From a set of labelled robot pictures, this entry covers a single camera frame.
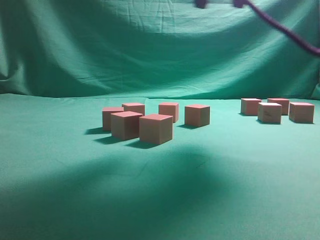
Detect white-topped marked wooden cube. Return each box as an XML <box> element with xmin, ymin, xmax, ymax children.
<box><xmin>257</xmin><ymin>102</ymin><xmax>282</xmax><ymax>124</ymax></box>

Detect right-column wooden cube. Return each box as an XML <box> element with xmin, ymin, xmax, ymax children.
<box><xmin>267</xmin><ymin>98</ymin><xmax>290</xmax><ymax>116</ymax></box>
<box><xmin>102</xmin><ymin>107</ymin><xmax>124</xmax><ymax>131</ymax></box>
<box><xmin>288</xmin><ymin>102</ymin><xmax>315</xmax><ymax>124</ymax></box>

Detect black cable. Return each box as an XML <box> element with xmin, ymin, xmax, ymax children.
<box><xmin>243</xmin><ymin>0</ymin><xmax>320</xmax><ymax>57</ymax></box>

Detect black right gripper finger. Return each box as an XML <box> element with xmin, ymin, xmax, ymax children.
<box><xmin>194</xmin><ymin>0</ymin><xmax>208</xmax><ymax>9</ymax></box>

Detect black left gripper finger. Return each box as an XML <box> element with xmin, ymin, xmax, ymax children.
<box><xmin>232</xmin><ymin>0</ymin><xmax>248</xmax><ymax>7</ymax></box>

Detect left-column wooden cube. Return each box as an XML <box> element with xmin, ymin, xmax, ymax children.
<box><xmin>158</xmin><ymin>102</ymin><xmax>179</xmax><ymax>123</ymax></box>
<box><xmin>240</xmin><ymin>98</ymin><xmax>262</xmax><ymax>116</ymax></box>
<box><xmin>122</xmin><ymin>102</ymin><xmax>146</xmax><ymax>116</ymax></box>
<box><xmin>110</xmin><ymin>111</ymin><xmax>143</xmax><ymax>141</ymax></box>

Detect green cloth backdrop and cover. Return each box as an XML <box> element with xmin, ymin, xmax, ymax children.
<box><xmin>0</xmin><ymin>0</ymin><xmax>320</xmax><ymax>240</ymax></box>

